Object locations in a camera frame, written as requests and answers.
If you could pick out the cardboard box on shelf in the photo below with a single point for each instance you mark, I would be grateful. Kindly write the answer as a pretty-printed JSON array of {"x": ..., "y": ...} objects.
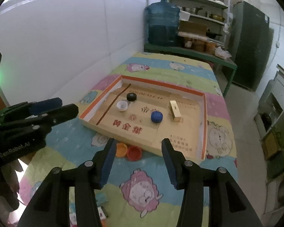
[{"x": 191, "y": 27}]

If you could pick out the shallow orange rimmed cardboard tray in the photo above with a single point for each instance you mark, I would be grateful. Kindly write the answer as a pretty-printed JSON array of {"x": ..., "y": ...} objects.
[{"x": 143, "y": 112}]

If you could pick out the black bottle cap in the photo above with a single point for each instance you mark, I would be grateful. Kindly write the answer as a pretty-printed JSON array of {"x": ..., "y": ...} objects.
[{"x": 131, "y": 97}]

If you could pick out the person's left hand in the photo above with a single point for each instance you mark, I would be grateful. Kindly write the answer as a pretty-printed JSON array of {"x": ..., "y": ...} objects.
[{"x": 9, "y": 184}]

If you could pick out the colourful cartoon sheep quilt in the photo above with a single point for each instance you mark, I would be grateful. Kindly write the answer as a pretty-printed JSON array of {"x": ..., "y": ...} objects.
[{"x": 139, "y": 192}]

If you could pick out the blue water jug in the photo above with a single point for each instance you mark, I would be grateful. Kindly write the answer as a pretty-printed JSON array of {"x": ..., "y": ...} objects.
[{"x": 162, "y": 21}]

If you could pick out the teal floral box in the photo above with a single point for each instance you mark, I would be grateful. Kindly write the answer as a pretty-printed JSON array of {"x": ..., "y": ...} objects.
[{"x": 101, "y": 199}]

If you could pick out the white bottle cap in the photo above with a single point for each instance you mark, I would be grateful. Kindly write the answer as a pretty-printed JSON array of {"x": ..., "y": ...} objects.
[{"x": 122, "y": 105}]

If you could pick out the light orange bottle cap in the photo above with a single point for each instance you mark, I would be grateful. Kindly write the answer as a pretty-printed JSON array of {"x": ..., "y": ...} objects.
[{"x": 121, "y": 150}]

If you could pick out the red bottle cap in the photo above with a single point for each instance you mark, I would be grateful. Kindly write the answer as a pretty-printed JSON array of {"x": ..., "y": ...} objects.
[{"x": 134, "y": 153}]

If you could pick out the dark green refrigerator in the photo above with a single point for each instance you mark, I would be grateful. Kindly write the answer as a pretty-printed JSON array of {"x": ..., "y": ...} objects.
[{"x": 249, "y": 44}]

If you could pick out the small gold box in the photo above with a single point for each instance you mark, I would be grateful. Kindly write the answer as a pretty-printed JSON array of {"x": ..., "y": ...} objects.
[{"x": 175, "y": 112}]

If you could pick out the blue bottle cap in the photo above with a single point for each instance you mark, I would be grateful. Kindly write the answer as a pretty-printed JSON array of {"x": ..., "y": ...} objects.
[{"x": 156, "y": 117}]

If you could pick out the green white storage shelf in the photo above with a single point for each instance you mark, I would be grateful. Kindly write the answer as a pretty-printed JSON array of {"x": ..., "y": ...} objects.
[{"x": 214, "y": 14}]

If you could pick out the white plastic bag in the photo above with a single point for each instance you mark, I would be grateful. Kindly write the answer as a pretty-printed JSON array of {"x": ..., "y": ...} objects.
[{"x": 220, "y": 53}]

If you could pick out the green low bench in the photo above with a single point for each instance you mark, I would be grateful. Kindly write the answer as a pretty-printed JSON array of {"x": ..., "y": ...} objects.
[{"x": 192, "y": 54}]

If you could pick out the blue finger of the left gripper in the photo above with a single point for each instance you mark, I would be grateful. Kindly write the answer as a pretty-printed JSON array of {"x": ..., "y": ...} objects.
[
  {"x": 24, "y": 110},
  {"x": 51, "y": 118}
]

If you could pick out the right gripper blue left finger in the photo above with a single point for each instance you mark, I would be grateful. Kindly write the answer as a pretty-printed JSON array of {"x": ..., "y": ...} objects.
[{"x": 107, "y": 158}]

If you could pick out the white kitchen counter cabinet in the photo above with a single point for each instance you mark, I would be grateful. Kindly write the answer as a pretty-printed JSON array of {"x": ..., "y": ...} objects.
[{"x": 270, "y": 124}]

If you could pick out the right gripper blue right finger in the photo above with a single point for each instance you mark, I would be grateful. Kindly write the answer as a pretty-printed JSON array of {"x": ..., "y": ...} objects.
[{"x": 174, "y": 161}]

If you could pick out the white Hello Kitty box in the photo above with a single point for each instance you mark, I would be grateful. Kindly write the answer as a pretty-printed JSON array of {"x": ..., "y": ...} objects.
[{"x": 102, "y": 213}]

